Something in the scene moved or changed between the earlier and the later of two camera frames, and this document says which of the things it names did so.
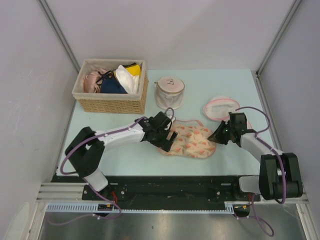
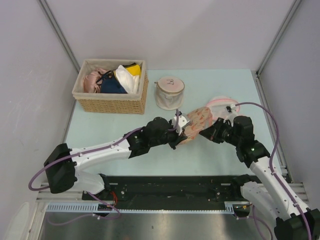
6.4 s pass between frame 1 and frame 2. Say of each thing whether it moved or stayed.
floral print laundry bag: moved
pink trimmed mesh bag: stayed
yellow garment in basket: stayed
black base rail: stayed
